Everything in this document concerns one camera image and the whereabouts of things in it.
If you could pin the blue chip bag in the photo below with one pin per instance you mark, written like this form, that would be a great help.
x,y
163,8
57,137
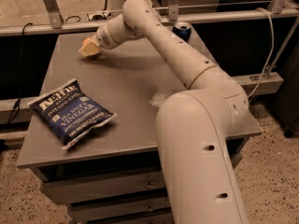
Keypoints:
x,y
70,113

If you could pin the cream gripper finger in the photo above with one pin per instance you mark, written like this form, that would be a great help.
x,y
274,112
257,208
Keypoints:
x,y
93,48

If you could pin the orange fruit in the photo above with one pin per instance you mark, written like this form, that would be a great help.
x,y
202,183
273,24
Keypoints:
x,y
86,41

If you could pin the white power strip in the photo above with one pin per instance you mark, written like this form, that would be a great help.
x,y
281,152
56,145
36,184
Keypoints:
x,y
98,16

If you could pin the metal guard rail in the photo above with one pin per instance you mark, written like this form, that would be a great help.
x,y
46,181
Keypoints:
x,y
137,14

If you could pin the blue Pepsi can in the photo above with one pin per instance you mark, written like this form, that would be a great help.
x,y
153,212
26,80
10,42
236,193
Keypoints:
x,y
182,30

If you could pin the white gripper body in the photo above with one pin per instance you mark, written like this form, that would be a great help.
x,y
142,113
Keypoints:
x,y
104,39

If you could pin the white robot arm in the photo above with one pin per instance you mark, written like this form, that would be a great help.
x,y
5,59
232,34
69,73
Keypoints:
x,y
192,125

